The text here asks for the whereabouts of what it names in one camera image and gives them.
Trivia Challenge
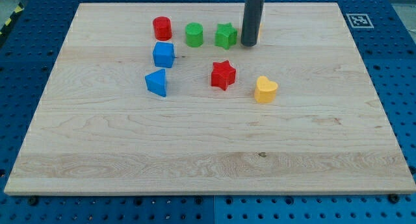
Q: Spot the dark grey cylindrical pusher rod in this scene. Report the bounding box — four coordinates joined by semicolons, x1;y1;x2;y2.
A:
240;0;265;47

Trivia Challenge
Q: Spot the yellow hexagon block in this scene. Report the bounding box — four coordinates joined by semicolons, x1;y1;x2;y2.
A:
257;23;263;40

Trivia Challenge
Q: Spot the green star block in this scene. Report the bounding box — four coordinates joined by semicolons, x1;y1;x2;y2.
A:
214;23;237;50

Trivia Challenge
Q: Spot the green cylinder block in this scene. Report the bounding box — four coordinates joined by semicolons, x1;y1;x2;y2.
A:
185;22;203;47

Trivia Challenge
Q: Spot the red star block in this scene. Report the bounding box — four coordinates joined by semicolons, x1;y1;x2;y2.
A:
211;60;237;91

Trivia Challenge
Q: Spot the yellow heart block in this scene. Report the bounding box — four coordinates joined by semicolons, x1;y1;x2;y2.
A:
254;76;279;103

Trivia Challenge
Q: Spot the red cylinder block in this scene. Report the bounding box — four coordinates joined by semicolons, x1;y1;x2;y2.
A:
153;16;172;41

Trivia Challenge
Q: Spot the white fiducial marker tag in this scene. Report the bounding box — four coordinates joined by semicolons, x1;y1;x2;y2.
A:
346;13;374;29

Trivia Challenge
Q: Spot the blue cube block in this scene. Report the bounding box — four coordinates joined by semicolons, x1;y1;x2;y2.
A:
152;42;175;68

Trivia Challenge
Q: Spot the blue triangle block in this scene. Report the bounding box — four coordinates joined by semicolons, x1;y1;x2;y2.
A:
145;69;167;97

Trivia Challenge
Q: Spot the light wooden board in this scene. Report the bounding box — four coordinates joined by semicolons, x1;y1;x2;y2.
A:
5;3;415;196

